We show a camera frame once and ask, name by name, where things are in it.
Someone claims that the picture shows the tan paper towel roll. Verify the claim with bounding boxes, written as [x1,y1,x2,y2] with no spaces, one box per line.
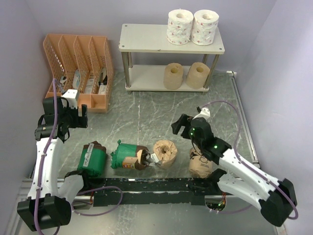
[186,62,210,89]

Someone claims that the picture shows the white dotted paper roll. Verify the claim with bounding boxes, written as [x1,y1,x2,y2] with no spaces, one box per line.
[167,9,194,46]

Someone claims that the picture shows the white paper towel roll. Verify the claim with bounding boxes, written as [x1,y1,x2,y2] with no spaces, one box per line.
[191,10,219,46]

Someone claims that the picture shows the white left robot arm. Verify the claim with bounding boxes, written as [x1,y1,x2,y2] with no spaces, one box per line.
[17,95,91,234]

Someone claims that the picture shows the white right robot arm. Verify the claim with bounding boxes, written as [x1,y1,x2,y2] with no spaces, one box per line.
[171,114,297,227]

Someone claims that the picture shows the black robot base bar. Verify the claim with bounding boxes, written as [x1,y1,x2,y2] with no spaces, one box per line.
[77,168,226,207]

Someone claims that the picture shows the white two-tier shelf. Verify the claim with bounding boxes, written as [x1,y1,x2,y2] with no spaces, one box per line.
[119,23,225,94]

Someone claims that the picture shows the papers in organizer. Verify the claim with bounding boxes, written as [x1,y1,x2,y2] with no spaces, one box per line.
[60,68,108,94]

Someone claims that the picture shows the brown printed wrapped roll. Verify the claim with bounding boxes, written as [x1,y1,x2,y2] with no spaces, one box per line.
[189,148,213,178]

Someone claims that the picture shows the brown wrapped paper roll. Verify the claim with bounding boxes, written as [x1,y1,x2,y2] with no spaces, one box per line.
[151,140,178,169]

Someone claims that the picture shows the orange plastic file organizer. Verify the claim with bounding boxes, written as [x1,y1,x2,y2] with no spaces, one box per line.
[43,34,114,113]

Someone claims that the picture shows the green wrapped roll with label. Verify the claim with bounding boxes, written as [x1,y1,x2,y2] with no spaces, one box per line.
[77,141,107,177]

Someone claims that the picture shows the green brown wrapped roll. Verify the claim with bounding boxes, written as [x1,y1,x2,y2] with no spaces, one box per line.
[111,140,151,170]

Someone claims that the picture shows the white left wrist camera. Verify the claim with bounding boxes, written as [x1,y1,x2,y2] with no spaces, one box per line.
[62,89,79,109]

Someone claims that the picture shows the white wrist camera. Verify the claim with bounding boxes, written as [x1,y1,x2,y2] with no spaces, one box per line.
[62,89,79,109]
[194,107,211,121]

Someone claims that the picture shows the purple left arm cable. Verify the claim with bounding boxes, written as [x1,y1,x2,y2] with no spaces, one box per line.
[31,78,81,232]

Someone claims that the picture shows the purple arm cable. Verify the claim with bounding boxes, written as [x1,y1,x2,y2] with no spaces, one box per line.
[31,78,81,232]
[197,100,299,221]

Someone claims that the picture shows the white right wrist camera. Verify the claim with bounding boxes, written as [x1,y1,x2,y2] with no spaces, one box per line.
[194,107,211,121]

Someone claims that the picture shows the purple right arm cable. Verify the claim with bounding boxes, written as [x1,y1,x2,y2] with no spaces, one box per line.
[197,100,299,221]

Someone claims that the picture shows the aluminium frame rail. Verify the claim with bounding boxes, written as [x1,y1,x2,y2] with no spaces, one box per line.
[4,70,286,235]

